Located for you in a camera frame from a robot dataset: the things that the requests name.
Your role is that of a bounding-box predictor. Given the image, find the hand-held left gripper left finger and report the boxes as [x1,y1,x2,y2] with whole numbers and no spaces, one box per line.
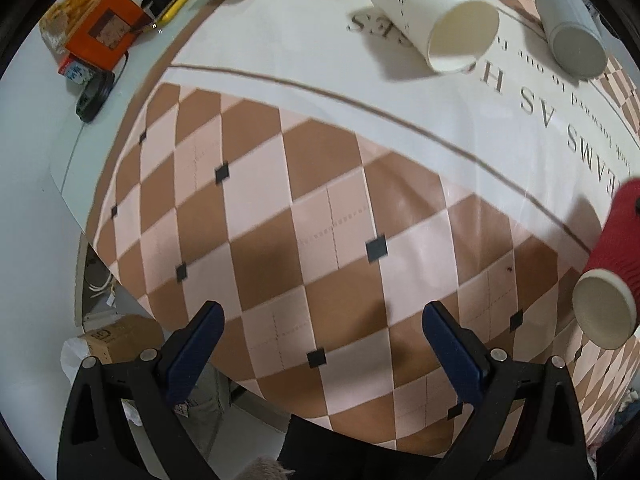
[56,300,226,480]

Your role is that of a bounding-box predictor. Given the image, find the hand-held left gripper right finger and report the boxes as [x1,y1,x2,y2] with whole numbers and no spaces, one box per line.
[421,301,597,480]

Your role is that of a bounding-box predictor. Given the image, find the red ribbed paper cup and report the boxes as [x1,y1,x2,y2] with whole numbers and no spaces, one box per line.
[571,176,640,351]

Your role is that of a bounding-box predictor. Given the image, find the large white paper cup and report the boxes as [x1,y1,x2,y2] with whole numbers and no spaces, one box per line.
[368,0,501,75]

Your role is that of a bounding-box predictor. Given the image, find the grey paper cup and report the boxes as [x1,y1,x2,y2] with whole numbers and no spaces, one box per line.
[535,0,609,80]

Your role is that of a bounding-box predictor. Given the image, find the cardboard box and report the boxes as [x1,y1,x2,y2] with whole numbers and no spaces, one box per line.
[77,314,166,366]

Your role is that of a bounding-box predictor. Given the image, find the beige furry thing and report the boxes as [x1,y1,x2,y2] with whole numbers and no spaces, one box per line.
[240,455,297,480]

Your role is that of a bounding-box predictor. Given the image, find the checkered brown pink table mat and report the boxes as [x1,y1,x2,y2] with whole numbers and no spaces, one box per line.
[82,0,640,461]

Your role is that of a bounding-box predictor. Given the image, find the small blue white box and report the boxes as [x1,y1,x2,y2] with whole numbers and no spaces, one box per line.
[57,55,96,84]

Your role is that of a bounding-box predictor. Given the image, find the orange box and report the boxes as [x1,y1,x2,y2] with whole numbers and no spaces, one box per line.
[65,0,153,70]

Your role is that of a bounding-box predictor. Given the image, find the yellow snack bag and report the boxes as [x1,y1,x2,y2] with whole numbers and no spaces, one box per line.
[39,0,115,56]

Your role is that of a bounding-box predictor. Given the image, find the white cable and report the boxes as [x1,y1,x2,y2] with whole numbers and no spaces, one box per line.
[87,270,118,296]

